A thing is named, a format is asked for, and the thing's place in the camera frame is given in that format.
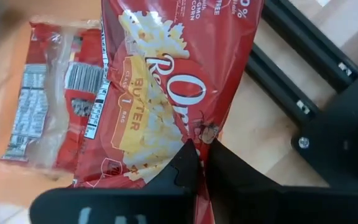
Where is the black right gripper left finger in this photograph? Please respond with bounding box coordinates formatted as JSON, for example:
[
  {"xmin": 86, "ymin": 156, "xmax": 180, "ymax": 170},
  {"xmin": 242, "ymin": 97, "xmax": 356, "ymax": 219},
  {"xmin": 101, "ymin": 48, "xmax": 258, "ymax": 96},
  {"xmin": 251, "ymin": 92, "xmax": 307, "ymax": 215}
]
[{"xmin": 29, "ymin": 138, "xmax": 200, "ymax": 224}]

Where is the red popcorn bag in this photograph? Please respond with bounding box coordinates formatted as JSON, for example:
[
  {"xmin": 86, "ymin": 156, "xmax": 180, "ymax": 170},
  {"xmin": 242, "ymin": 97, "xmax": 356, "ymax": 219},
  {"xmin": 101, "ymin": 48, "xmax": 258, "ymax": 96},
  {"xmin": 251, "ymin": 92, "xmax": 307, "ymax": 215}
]
[
  {"xmin": 0, "ymin": 20, "xmax": 111, "ymax": 175},
  {"xmin": 73, "ymin": 0, "xmax": 265, "ymax": 224}
]

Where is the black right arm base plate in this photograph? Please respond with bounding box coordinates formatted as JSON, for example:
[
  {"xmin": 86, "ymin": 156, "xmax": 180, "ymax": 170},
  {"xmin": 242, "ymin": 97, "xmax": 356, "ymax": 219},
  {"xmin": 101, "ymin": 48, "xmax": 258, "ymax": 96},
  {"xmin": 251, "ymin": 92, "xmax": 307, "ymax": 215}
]
[{"xmin": 290, "ymin": 62, "xmax": 358, "ymax": 189}]

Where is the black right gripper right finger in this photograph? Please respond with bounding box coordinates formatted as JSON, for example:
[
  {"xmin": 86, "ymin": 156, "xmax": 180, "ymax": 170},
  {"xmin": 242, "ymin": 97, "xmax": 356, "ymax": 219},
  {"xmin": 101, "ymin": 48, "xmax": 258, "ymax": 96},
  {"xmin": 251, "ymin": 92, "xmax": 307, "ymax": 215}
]
[{"xmin": 207, "ymin": 138, "xmax": 358, "ymax": 224}]

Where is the black frame rail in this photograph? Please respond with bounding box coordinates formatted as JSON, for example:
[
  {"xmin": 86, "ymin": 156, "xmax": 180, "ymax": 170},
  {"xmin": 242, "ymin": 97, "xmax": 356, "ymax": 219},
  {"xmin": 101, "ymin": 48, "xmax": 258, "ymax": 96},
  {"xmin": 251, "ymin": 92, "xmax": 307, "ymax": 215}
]
[
  {"xmin": 246, "ymin": 45, "xmax": 321, "ymax": 127},
  {"xmin": 261, "ymin": 0, "xmax": 358, "ymax": 94}
]

